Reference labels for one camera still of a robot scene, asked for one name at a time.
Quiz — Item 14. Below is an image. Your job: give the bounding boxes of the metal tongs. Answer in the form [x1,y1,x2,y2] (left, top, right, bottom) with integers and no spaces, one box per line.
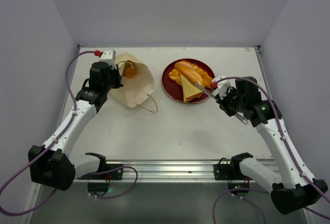
[194,82,249,125]

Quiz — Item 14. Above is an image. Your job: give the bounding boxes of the small round fake bun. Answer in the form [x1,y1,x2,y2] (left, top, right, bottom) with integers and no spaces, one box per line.
[123,67,136,79]

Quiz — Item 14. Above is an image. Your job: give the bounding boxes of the beige paper bag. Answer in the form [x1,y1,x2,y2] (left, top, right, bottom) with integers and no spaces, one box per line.
[109,53,158,113]

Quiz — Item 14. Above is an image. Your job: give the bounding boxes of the fake sandwich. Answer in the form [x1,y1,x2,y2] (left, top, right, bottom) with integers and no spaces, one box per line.
[180,75,204,103]

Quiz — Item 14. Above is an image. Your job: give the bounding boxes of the fake hot dog bun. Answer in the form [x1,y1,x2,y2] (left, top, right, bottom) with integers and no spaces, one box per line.
[174,61,211,88]

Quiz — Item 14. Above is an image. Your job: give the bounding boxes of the braided fake bread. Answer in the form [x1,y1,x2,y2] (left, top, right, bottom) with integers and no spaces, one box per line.
[168,69,182,85]
[191,64,212,85]

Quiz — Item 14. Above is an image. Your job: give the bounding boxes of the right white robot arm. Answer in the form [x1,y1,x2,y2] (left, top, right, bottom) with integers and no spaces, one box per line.
[211,76,328,215]

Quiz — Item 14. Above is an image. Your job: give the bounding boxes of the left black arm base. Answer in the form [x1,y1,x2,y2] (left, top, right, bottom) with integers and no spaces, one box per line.
[86,152,123,196]

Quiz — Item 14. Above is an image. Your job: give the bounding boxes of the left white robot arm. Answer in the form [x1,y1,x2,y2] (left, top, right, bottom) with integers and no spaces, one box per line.
[28,60,122,191]

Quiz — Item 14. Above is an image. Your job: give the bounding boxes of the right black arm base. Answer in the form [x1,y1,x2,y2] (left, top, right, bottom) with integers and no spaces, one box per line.
[213,152,253,197]

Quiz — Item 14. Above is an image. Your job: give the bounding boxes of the red round tray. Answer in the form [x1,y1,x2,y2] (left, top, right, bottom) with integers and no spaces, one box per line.
[161,58,215,103]

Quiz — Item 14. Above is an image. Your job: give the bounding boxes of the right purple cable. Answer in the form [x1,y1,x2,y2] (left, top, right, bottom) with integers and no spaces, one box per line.
[211,76,330,224]

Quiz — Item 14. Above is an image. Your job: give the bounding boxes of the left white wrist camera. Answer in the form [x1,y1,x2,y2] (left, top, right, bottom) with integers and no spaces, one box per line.
[99,49,116,68]

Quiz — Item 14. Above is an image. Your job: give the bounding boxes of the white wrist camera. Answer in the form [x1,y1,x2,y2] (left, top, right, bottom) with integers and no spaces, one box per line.
[211,75,231,98]
[99,49,116,68]

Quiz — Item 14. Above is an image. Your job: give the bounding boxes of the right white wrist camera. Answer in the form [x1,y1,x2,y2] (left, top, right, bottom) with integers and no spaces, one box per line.
[211,75,231,98]

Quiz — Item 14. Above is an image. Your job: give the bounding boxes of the aluminium rail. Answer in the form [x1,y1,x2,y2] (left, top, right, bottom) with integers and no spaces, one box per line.
[74,159,284,183]

